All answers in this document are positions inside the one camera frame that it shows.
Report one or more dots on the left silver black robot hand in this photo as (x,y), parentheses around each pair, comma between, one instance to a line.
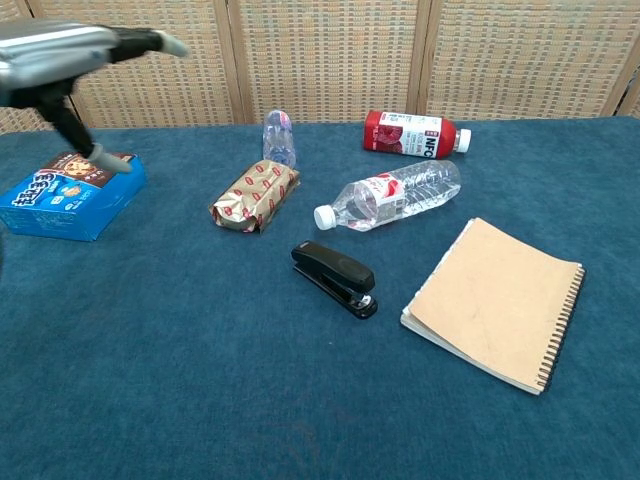
(45,55)

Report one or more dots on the small black device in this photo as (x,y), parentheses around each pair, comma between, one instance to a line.
(340,272)

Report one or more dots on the blue cookie box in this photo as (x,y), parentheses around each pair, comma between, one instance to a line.
(60,205)

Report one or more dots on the small purple-label water bottle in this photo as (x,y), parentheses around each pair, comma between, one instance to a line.
(279,140)

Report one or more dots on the red juice bottle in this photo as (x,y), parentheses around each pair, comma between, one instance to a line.
(410,135)

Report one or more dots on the large red-label water bottle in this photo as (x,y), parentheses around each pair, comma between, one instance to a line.
(395,195)

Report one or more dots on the kraft spiral notebook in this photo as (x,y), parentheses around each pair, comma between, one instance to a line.
(500,300)

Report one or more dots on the red white snack packet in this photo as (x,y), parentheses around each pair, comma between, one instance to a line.
(255,195)

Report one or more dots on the woven bamboo folding screen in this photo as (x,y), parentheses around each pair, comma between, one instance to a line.
(325,60)

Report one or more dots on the blue carpet table mat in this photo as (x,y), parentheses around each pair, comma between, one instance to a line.
(200,350)

